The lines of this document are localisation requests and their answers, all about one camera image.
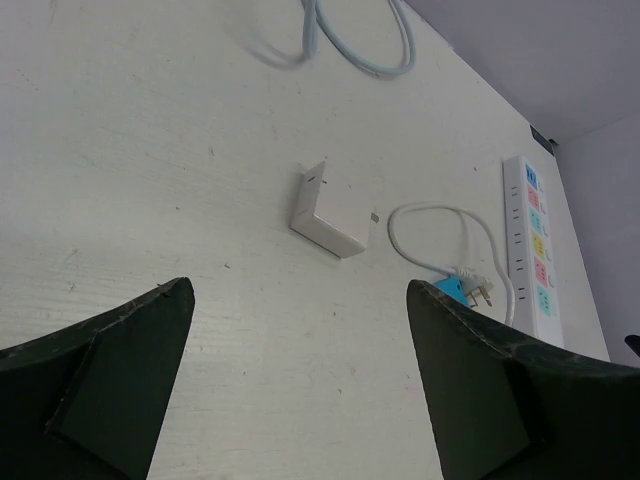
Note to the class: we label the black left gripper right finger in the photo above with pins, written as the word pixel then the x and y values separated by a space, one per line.
pixel 505 405

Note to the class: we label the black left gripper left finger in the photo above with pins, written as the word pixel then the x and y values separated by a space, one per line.
pixel 88 401

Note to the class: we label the white multicolour power strip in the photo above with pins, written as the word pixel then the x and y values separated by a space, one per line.
pixel 529 253

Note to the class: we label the white square charger plug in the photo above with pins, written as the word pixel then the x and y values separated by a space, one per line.
pixel 333 210

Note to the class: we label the black corner label right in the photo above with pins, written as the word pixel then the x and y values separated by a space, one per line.
pixel 548 144

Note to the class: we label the blue cable winder clip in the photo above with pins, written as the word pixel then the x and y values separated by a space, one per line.
pixel 452 286

